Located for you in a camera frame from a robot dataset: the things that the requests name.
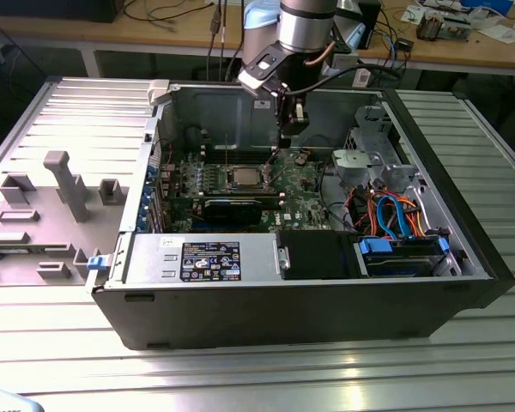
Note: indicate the grey parts rack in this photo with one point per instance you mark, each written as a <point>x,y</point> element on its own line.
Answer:
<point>51,234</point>

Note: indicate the black graphics card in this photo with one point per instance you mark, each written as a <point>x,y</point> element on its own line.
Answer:
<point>232,212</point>

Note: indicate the blue case latch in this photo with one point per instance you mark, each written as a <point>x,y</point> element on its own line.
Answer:
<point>95,263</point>

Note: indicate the small black box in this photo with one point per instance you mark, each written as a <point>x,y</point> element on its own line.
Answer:
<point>405,45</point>

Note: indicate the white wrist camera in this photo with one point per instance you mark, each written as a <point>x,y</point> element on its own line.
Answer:
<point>251,81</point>

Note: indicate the silver power supply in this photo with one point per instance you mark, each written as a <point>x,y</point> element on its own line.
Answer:
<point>150,249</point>

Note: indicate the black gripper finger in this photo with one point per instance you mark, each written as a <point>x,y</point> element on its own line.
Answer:
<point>282,141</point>

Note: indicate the black drive bay cover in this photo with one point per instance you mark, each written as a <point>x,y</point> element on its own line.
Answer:
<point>317,253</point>

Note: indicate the blue card retention clips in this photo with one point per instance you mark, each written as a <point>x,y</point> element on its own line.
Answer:
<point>145,201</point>

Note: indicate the CPU socket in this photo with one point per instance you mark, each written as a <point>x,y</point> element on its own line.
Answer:
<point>229,187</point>

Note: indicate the tall black box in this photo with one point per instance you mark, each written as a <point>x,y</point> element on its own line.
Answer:
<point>374,21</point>

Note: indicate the white papers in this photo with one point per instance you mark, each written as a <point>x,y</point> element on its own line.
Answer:
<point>502,34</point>

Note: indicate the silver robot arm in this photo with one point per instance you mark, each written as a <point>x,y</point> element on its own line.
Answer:
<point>304,26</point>

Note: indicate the silver metal drive cage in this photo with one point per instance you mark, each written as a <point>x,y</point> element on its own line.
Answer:
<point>356,165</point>

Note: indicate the pale blue teach pendant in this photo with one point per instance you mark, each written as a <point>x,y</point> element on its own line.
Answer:
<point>4,403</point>

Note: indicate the wooden workbench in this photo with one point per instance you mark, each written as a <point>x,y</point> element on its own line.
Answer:
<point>163,32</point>

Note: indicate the black and grey PC case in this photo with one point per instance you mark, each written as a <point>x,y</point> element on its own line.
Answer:
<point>283,313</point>

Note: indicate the grey case latch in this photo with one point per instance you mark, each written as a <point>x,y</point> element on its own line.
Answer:
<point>159,92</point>

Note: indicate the copper wound transformer device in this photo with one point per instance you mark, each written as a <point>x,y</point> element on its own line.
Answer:
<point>429,28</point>

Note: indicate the blue box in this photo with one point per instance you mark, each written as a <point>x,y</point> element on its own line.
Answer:
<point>489,4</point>

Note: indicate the hard disk in blue carrier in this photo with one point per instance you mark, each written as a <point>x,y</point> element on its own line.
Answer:
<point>397,267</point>

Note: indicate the round coin battery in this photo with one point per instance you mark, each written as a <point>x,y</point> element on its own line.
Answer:
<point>300,159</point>

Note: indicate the green motherboard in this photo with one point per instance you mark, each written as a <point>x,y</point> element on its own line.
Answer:
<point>302,195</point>

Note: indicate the black flat device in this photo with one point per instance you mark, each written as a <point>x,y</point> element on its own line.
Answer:
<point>47,10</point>

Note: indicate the silver and green CPU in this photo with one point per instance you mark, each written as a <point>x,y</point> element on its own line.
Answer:
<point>246,176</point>

